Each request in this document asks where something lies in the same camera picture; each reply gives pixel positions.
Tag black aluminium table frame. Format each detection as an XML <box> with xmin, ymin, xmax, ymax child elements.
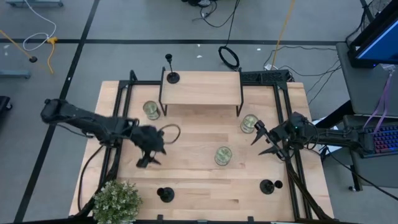
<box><xmin>73</xmin><ymin>69</ymin><xmax>331</xmax><ymax>224</ymax></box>

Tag black arm base cable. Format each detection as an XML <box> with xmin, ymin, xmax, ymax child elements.
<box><xmin>76</xmin><ymin>143</ymin><xmax>106</xmax><ymax>213</ymax></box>

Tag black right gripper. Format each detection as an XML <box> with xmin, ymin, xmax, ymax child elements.
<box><xmin>251</xmin><ymin>120</ymin><xmax>300</xmax><ymax>158</ymax></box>

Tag black coiled cable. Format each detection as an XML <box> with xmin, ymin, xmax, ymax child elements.
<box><xmin>218</xmin><ymin>45</ymin><xmax>241</xmax><ymax>71</ymax></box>

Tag yellow stick black foot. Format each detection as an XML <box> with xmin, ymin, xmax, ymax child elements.
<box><xmin>0</xmin><ymin>29</ymin><xmax>39</xmax><ymax>64</ymax></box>

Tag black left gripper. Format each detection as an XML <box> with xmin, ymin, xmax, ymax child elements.
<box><xmin>133</xmin><ymin>124</ymin><xmax>167</xmax><ymax>169</ymax></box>

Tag thin black floor cables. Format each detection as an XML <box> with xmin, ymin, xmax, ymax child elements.
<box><xmin>263</xmin><ymin>44</ymin><xmax>343</xmax><ymax>105</ymax></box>

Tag yellow floor strap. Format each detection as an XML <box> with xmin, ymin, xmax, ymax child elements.
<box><xmin>271</xmin><ymin>0</ymin><xmax>297</xmax><ymax>71</ymax></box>

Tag black round base left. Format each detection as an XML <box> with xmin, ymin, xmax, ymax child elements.
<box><xmin>156</xmin><ymin>186</ymin><xmax>176</xmax><ymax>204</ymax></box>

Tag grey stand foot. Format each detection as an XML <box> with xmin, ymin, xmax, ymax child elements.
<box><xmin>0</xmin><ymin>69</ymin><xmax>32</xmax><ymax>80</ymax></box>

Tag grey cart base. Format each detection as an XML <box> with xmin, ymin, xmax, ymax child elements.
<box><xmin>5</xmin><ymin>0</ymin><xmax>65</xmax><ymax>8</ymax></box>

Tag glass candle jar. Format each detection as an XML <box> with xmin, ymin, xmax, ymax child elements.
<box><xmin>213</xmin><ymin>146</ymin><xmax>233</xmax><ymax>167</ymax></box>
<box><xmin>239</xmin><ymin>113</ymin><xmax>259</xmax><ymax>134</ymax></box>
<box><xmin>142</xmin><ymin>100</ymin><xmax>162</xmax><ymax>121</ymax></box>

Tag black chair part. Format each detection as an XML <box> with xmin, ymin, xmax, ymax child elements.
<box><xmin>0</xmin><ymin>95</ymin><xmax>13</xmax><ymax>113</ymax></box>

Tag green artificial potted plant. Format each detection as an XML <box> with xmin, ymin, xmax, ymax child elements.
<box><xmin>91</xmin><ymin>179</ymin><xmax>144</xmax><ymax>224</ymax></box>

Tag black computer monitor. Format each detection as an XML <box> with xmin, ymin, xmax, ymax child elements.
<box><xmin>346</xmin><ymin>0</ymin><xmax>398</xmax><ymax>69</ymax></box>

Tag grey desk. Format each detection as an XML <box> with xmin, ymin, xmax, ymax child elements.
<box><xmin>335</xmin><ymin>41</ymin><xmax>398</xmax><ymax>116</ymax></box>

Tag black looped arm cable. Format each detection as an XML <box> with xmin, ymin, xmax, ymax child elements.
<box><xmin>160</xmin><ymin>123</ymin><xmax>182</xmax><ymax>145</ymax></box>

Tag purple cable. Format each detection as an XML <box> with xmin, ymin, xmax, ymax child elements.
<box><xmin>363</xmin><ymin>66</ymin><xmax>396</xmax><ymax>134</ymax></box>

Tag white floor cable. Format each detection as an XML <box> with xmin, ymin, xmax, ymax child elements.
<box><xmin>22</xmin><ymin>0</ymin><xmax>58</xmax><ymax>52</ymax></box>

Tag yellow plug cable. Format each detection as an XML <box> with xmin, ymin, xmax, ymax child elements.
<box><xmin>46</xmin><ymin>36</ymin><xmax>59</xmax><ymax>75</ymax></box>

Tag backlit black keyboard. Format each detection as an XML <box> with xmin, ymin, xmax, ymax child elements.
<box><xmin>361</xmin><ymin>123</ymin><xmax>398</xmax><ymax>157</ymax></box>

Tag wooden shelf riser black legs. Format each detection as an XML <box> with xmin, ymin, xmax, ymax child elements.
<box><xmin>158</xmin><ymin>66</ymin><xmax>244</xmax><ymax>118</ymax></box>

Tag black floor cable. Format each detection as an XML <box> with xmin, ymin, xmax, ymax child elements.
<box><xmin>192</xmin><ymin>0</ymin><xmax>241</xmax><ymax>47</ymax></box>

